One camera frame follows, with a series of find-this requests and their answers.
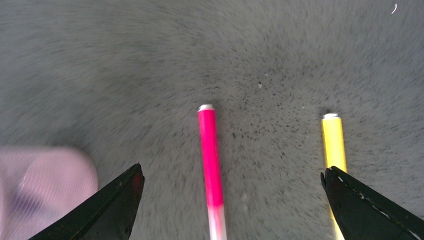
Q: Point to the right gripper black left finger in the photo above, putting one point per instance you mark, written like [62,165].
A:
[109,214]

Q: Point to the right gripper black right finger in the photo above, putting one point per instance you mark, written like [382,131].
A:
[362,213]

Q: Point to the pink marker pen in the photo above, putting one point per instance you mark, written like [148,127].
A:
[212,172]

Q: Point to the pink mesh pen cup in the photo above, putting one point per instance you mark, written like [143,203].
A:
[40,185]

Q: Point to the yellow marker pen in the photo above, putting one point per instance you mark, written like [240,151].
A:
[333,141]

